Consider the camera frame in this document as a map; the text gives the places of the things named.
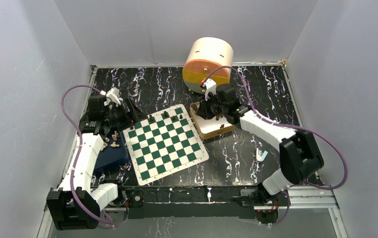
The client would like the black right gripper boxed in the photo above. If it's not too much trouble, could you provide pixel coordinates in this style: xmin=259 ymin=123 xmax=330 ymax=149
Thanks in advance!
xmin=195 ymin=92 xmax=227 ymax=120

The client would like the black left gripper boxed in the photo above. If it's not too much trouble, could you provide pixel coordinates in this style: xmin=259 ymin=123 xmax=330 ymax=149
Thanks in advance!
xmin=104 ymin=98 xmax=148 ymax=131

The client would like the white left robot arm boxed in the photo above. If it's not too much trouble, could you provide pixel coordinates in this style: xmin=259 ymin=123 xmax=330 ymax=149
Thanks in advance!
xmin=46 ymin=95 xmax=147 ymax=231

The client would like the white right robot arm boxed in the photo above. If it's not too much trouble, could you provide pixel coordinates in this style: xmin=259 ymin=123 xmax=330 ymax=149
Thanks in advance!
xmin=196 ymin=79 xmax=324 ymax=205

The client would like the green white chess board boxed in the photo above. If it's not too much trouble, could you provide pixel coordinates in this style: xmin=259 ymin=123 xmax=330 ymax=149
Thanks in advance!
xmin=123 ymin=104 xmax=209 ymax=186

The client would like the blue tin tray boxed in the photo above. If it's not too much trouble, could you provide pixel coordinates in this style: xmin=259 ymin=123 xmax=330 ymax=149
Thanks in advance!
xmin=93 ymin=129 xmax=129 ymax=174

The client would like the small white blue tag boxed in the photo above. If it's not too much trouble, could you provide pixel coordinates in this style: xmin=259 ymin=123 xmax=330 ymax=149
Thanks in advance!
xmin=255 ymin=148 xmax=268 ymax=163

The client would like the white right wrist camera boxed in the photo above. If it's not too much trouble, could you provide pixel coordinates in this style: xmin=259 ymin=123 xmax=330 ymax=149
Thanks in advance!
xmin=201 ymin=78 xmax=217 ymax=101

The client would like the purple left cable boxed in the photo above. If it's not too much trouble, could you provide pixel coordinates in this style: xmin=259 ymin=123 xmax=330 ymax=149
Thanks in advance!
xmin=61 ymin=85 xmax=129 ymax=230

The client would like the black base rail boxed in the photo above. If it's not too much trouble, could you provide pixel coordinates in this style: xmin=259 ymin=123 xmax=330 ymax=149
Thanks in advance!
xmin=105 ymin=185 xmax=290 ymax=223

